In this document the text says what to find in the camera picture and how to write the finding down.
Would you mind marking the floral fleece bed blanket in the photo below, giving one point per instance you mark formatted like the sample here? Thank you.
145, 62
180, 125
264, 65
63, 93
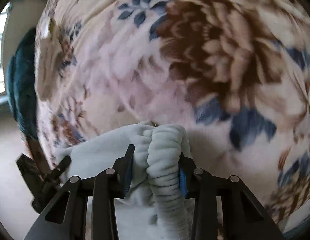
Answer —
234, 73

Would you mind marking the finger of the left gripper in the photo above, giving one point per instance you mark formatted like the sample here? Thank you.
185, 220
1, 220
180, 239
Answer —
56, 172

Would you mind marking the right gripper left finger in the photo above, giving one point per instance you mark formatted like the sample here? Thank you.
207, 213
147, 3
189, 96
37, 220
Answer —
64, 217

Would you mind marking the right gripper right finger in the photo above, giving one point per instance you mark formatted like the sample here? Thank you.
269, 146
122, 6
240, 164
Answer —
224, 207

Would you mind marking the folded dark teal duvet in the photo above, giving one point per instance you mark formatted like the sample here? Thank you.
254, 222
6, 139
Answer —
20, 89

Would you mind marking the light green fleece pants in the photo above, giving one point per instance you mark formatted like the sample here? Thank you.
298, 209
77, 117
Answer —
154, 207

